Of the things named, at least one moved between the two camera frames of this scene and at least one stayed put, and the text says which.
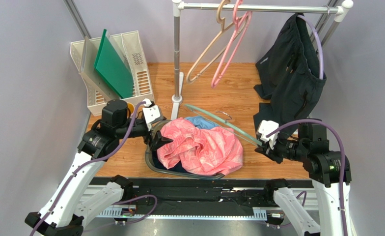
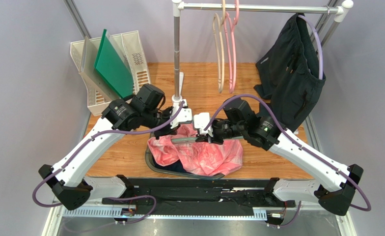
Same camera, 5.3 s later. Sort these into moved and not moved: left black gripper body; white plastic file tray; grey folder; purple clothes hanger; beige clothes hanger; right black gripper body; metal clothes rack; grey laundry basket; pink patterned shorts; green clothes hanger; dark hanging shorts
Moved: left black gripper body; right black gripper body; beige clothes hanger; green clothes hanger
Not moved: purple clothes hanger; white plastic file tray; grey folder; grey laundry basket; metal clothes rack; dark hanging shorts; pink patterned shorts
